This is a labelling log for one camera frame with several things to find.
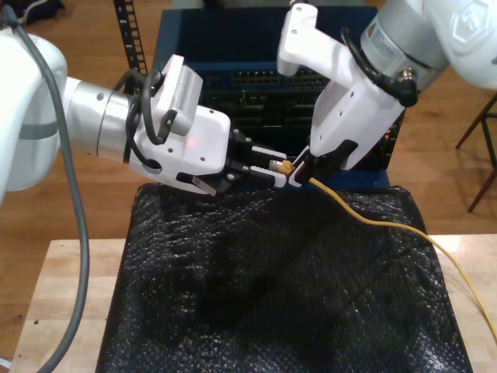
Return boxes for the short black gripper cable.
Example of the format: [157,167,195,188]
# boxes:
[115,68,174,164]
[340,26,419,109]

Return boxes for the blue rack base plate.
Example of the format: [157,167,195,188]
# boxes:
[158,170,391,191]

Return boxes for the black rack shelf tray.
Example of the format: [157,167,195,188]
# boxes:
[232,124,389,174]

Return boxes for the blue network switch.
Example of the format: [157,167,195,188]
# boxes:
[151,7,389,92]

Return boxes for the yellow network cable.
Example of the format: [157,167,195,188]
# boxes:
[269,158,497,345]

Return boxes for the dark shoe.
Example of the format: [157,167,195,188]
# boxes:
[15,0,65,24]

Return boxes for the long grey arm cable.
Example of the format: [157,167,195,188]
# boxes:
[0,0,91,373]

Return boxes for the black bubble wrap mat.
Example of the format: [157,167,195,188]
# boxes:
[95,183,473,373]

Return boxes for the black perforated rack post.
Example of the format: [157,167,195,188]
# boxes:
[113,0,151,78]
[374,110,407,172]

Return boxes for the dark wooden chair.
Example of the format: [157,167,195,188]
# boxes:
[456,91,497,213]

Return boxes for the black rack server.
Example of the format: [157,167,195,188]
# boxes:
[201,89,323,127]

